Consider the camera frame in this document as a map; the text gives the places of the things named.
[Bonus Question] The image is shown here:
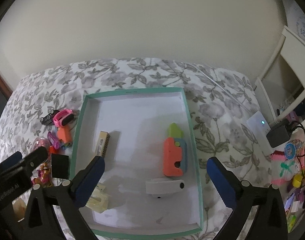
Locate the pink brown dog toy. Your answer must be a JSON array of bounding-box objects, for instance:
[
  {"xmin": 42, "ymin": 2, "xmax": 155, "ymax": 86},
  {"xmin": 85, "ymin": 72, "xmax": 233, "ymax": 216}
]
[{"xmin": 32, "ymin": 163, "xmax": 53, "ymax": 187}]

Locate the black toy car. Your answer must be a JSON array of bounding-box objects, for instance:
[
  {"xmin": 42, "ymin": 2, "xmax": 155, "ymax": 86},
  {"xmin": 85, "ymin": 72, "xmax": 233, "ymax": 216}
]
[{"xmin": 40, "ymin": 109, "xmax": 59, "ymax": 126}]

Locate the orange blue gravity knife toy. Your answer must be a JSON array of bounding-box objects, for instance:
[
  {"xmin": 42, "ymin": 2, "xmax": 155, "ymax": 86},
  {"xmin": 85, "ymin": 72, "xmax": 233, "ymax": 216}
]
[{"xmin": 57, "ymin": 125, "xmax": 73, "ymax": 148}]

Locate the white power strip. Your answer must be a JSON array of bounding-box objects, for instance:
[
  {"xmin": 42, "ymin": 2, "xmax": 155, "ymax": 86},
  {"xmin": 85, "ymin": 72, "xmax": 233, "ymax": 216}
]
[{"xmin": 246, "ymin": 111, "xmax": 274, "ymax": 157}]

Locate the black power adapter plug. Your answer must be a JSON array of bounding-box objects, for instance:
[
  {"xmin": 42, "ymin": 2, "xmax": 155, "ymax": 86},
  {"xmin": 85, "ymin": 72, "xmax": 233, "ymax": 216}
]
[{"xmin": 51, "ymin": 154, "xmax": 69, "ymax": 179}]

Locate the gold harmonica box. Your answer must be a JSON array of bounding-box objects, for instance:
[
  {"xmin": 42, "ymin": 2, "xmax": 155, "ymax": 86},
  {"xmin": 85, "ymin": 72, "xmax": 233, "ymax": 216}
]
[{"xmin": 95, "ymin": 131, "xmax": 110, "ymax": 158}]

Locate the red white spray tube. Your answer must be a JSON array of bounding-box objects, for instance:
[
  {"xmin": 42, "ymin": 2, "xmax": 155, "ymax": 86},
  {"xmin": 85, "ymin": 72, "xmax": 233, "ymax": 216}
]
[{"xmin": 48, "ymin": 146, "xmax": 59, "ymax": 155}]

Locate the cream plastic clip object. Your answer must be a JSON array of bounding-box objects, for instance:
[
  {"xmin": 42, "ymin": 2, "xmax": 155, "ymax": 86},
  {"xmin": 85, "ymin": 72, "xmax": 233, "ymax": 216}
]
[{"xmin": 86, "ymin": 183, "xmax": 109, "ymax": 213}]

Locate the teal white cardboard box tray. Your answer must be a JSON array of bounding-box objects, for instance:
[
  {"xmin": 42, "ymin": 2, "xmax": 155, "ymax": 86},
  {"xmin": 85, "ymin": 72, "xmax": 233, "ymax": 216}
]
[{"xmin": 70, "ymin": 87, "xmax": 203, "ymax": 239}]

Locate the purple tube bottle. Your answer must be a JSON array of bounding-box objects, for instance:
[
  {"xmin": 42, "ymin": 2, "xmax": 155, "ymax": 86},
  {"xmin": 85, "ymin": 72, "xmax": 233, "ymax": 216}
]
[{"xmin": 47, "ymin": 132, "xmax": 60, "ymax": 150}]

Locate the orange green carrot knife toy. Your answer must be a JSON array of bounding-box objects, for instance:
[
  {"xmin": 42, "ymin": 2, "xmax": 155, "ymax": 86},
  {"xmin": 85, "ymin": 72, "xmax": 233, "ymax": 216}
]
[{"xmin": 163, "ymin": 122, "xmax": 188, "ymax": 177}]

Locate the pink wristband watch toy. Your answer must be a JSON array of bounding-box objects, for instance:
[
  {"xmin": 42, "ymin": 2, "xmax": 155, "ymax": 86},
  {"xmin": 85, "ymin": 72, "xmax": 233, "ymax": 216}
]
[{"xmin": 53, "ymin": 109, "xmax": 74, "ymax": 128}]

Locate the white oblong plastic device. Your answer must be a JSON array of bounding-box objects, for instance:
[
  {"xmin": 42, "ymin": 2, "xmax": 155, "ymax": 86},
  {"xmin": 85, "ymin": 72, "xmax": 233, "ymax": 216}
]
[{"xmin": 145, "ymin": 178, "xmax": 185, "ymax": 198}]

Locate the black wall charger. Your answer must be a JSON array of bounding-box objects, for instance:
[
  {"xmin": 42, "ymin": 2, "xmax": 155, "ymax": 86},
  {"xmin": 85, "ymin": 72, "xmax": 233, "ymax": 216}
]
[{"xmin": 266, "ymin": 119, "xmax": 294, "ymax": 148}]

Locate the floral grey white blanket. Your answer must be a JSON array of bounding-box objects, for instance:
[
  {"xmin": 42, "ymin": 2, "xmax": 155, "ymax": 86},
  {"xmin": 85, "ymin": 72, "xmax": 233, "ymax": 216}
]
[{"xmin": 0, "ymin": 57, "xmax": 272, "ymax": 239}]

